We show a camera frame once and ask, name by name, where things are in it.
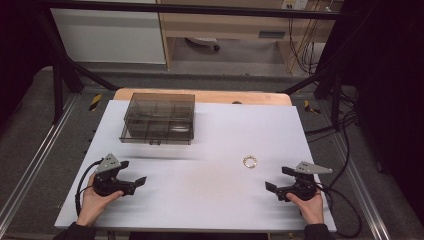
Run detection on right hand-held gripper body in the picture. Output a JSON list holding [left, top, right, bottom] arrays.
[[283, 161, 334, 202]]

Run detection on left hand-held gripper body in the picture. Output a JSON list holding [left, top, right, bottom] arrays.
[[92, 153, 127, 197]]

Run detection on transparent grey compartment box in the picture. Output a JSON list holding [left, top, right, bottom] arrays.
[[119, 92, 196, 146]]

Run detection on person's left hand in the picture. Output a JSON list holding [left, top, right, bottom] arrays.
[[75, 173, 125, 229]]

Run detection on person's right hand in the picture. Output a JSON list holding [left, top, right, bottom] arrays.
[[285, 191, 325, 226]]

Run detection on white table cover board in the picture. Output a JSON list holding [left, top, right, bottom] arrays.
[[54, 99, 338, 233]]

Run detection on yellow black tape strip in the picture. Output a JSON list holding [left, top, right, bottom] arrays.
[[88, 93, 103, 113], [303, 99, 322, 115]]

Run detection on wooden table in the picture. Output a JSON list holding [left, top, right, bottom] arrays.
[[113, 87, 294, 107]]

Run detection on black curtain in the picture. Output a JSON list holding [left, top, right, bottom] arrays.
[[0, 0, 54, 125], [339, 0, 424, 221]]

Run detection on white cabinet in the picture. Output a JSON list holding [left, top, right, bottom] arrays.
[[50, 7, 167, 65]]

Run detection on chair base with caster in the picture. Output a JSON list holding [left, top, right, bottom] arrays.
[[184, 36, 222, 53]]

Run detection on white power strip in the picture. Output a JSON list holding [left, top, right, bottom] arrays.
[[281, 0, 310, 11]]

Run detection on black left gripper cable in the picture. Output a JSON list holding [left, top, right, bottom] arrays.
[[74, 158, 104, 218]]

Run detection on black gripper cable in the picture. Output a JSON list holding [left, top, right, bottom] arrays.
[[74, 158, 104, 218], [314, 181, 364, 239]]

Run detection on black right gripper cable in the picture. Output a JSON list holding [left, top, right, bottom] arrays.
[[314, 181, 364, 239]]

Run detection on aluminium rail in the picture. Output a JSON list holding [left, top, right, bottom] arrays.
[[328, 132, 392, 240], [0, 94, 80, 228]]

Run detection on black floor cables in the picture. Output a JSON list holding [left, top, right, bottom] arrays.
[[304, 109, 358, 144]]

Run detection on black frame strut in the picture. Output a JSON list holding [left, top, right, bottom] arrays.
[[35, 13, 120, 125], [282, 19, 355, 132]]

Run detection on bundle of hanging cables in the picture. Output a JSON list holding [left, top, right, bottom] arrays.
[[287, 15, 327, 76]]

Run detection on black horizontal frame bar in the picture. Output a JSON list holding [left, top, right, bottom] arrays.
[[41, 0, 342, 21]]

